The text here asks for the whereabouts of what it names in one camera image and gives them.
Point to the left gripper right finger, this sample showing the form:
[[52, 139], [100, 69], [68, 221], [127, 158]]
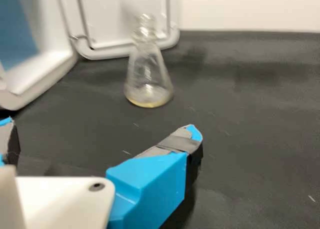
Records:
[[152, 179]]

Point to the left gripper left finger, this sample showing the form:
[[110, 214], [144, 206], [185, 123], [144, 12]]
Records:
[[10, 144]]

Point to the clear flask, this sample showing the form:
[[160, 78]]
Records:
[[149, 76]]

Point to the white incubator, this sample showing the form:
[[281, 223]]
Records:
[[53, 46]]

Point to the incubator door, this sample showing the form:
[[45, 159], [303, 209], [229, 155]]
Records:
[[112, 16]]

